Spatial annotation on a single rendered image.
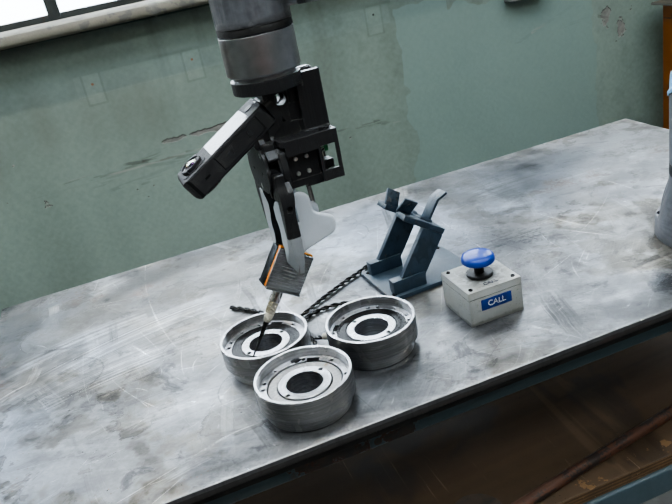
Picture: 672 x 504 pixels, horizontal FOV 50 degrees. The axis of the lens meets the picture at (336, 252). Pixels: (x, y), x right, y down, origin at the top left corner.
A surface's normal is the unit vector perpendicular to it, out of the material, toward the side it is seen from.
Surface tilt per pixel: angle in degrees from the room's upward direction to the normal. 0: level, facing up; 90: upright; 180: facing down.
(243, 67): 90
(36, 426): 0
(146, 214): 90
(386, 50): 90
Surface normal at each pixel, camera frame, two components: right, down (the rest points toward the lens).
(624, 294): -0.18, -0.89
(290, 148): 0.37, 0.32
